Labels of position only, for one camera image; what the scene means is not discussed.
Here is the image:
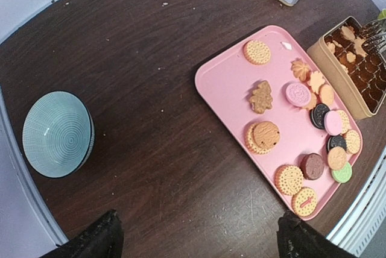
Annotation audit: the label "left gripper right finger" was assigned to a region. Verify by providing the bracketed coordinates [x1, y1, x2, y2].
[277, 211, 355, 258]

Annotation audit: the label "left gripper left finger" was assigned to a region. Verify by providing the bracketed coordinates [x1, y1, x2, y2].
[43, 209, 124, 258]

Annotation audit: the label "pink sandwich cookie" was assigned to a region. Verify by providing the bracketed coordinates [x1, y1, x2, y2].
[324, 110, 343, 136]
[285, 83, 311, 107]

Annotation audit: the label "metal serving tongs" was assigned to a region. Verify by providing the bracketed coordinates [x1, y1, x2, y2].
[359, 18, 385, 57]

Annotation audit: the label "yellow cookie with pink sword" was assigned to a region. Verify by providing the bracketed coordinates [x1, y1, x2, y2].
[292, 187, 317, 217]

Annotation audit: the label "yellow dotted cookie left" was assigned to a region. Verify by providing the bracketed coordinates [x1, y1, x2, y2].
[274, 165, 304, 196]

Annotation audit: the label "yellow dotted cookie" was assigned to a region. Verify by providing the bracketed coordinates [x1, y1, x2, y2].
[274, 165, 304, 196]
[336, 109, 351, 135]

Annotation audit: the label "brown chocolate cookie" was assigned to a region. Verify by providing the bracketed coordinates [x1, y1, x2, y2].
[300, 153, 324, 180]

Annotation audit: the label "green sandwich cookie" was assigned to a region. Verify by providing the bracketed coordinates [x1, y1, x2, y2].
[331, 162, 352, 183]

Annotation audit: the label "small round tan cookie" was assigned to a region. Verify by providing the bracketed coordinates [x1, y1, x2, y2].
[327, 146, 347, 171]

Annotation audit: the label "black sandwich cookie lower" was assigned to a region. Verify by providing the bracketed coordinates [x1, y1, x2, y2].
[326, 135, 347, 153]

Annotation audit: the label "black sandwich cookie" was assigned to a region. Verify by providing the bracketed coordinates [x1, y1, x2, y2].
[326, 135, 347, 153]
[309, 103, 330, 130]

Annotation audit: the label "yellow cookie under chip cookie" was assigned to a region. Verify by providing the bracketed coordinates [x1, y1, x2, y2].
[245, 123, 271, 155]

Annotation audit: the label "chocolate chip cookie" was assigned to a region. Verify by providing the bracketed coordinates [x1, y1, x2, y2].
[253, 121, 280, 149]

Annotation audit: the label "yellow dotted cookie corner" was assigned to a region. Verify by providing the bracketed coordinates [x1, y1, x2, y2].
[343, 130, 361, 154]

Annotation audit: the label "pale blue ceramic bowl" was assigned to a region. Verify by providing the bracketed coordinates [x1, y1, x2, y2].
[22, 91, 95, 178]

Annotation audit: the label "black sandwich cookie upper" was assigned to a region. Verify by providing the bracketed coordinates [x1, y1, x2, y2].
[309, 103, 330, 130]

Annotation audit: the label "yellow dotted cookie middle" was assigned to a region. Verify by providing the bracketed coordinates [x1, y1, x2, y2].
[336, 109, 351, 135]

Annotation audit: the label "gingerbread brown leaf cookie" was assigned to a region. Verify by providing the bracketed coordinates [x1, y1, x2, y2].
[248, 80, 273, 115]

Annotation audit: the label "pink plastic tray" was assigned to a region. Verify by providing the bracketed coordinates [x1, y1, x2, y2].
[194, 25, 364, 222]

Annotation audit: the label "round tan cookie right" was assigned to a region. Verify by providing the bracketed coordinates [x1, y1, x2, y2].
[319, 84, 334, 106]

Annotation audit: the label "gold cookie tin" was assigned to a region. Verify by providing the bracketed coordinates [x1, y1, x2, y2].
[307, 16, 385, 119]

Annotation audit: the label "lone yellow sandwich cookie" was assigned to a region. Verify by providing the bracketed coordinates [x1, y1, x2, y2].
[244, 40, 271, 65]

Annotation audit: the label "green plastic bowl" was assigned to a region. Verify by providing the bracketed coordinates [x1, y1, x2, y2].
[378, 8, 386, 20]

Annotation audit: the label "front aluminium rail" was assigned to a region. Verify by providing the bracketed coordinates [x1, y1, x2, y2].
[326, 152, 385, 257]

